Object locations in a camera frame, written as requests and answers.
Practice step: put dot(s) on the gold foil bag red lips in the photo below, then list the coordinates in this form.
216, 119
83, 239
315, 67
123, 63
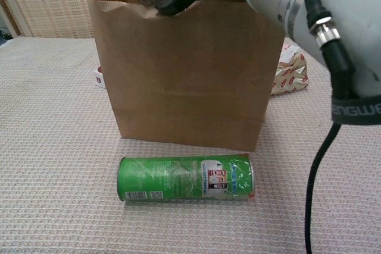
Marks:
288, 78

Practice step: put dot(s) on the green chips can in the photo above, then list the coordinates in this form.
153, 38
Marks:
166, 176

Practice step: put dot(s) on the brown paper bag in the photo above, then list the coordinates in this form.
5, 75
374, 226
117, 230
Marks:
184, 72

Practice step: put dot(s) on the pink white wet wipes pack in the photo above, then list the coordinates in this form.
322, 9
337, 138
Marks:
287, 53

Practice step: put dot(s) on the red white toothpaste box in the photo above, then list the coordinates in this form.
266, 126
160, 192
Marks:
99, 80

